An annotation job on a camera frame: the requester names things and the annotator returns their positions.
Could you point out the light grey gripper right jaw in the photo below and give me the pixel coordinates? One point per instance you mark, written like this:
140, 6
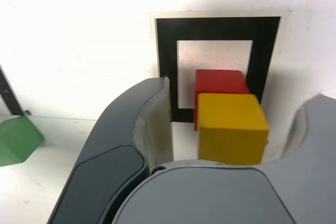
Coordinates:
223, 195

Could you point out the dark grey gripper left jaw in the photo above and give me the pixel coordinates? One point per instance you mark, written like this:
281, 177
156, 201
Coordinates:
105, 161

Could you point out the yellow cube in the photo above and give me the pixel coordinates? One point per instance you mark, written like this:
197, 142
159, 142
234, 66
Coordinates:
231, 129

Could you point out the green cube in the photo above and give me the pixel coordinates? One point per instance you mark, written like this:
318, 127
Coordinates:
15, 140

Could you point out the red cube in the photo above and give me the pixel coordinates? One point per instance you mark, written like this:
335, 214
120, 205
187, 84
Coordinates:
220, 81

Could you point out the black tape square outline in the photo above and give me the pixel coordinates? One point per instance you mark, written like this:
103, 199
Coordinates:
164, 51

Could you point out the black tape strip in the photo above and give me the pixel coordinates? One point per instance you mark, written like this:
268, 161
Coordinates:
8, 95

